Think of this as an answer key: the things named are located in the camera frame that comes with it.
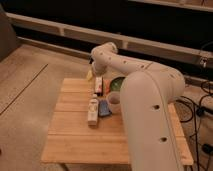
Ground wooden table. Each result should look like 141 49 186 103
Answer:
41 78 193 171

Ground white red carton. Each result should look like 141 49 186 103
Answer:
94 77 103 96

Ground translucent plastic cup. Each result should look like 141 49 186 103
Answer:
106 91 121 114

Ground white shelf rail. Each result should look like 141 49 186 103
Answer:
6 12 213 68

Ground black cables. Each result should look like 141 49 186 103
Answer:
175 41 213 171

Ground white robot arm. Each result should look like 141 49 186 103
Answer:
91 42 185 171

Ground white bottle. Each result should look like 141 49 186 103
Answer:
87 94 99 126

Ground green ceramic bowl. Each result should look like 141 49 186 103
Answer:
110 77 124 91

